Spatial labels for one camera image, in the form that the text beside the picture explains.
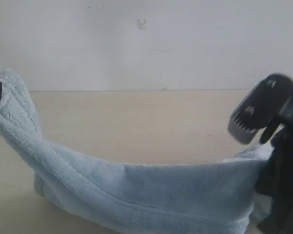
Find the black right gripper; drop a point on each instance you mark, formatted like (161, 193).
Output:
(276, 178)

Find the light blue fluffy towel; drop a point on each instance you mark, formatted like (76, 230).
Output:
(133, 199)

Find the black and silver right camera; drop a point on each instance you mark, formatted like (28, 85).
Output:
(260, 109)

